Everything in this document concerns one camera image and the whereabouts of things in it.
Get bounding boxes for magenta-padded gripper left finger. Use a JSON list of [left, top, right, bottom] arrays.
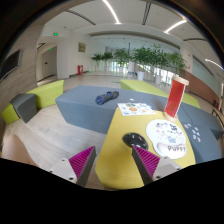
[[49, 145, 98, 188]]

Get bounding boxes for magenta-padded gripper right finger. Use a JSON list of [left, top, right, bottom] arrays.
[[130, 145, 183, 186]]

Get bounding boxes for black computer mouse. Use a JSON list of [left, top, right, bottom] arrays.
[[122, 132, 149, 151]]

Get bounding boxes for white cartoon-print mouse pad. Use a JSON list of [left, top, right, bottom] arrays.
[[145, 119, 188, 160]]

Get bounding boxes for grey upholstered bench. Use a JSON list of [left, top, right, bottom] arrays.
[[55, 85, 224, 164]]

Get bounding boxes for white sticker sheet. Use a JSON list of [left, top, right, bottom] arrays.
[[117, 102, 157, 117]]

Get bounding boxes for lime green seat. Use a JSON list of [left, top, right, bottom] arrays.
[[1, 79, 65, 125], [119, 79, 201, 109]]

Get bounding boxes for dark grey cube seat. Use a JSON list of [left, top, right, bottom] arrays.
[[9, 93, 38, 124]]

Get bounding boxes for wooden-framed chair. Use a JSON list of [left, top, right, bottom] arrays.
[[211, 106, 224, 128]]

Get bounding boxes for pale door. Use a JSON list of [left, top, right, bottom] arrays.
[[41, 49, 58, 79]]

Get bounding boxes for row of potted plants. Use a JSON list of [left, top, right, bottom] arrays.
[[90, 44, 188, 84]]

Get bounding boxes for strip ceiling lights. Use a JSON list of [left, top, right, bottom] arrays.
[[101, 0, 224, 71]]

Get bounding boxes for black wall screen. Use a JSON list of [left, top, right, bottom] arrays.
[[0, 49, 23, 81]]

